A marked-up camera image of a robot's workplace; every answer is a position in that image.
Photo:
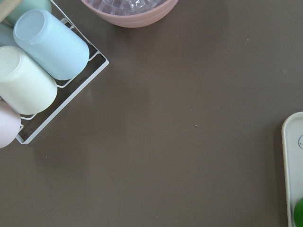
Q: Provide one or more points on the pale pink cup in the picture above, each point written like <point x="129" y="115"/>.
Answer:
<point x="10" y="122"/>

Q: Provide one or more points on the light blue cup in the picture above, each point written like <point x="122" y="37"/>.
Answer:
<point x="51" y="44"/>

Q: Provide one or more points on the green lime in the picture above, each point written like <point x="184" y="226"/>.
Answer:
<point x="298" y="213"/>

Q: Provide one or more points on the cream white cup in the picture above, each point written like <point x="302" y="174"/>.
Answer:
<point x="24" y="85"/>

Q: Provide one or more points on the mint green cup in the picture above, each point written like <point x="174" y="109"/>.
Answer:
<point x="25" y="6"/>

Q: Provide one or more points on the pink bowl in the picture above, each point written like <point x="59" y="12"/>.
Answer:
<point x="131" y="13"/>

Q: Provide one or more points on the cream rabbit tray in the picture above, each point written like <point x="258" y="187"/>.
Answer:
<point x="292" y="142"/>

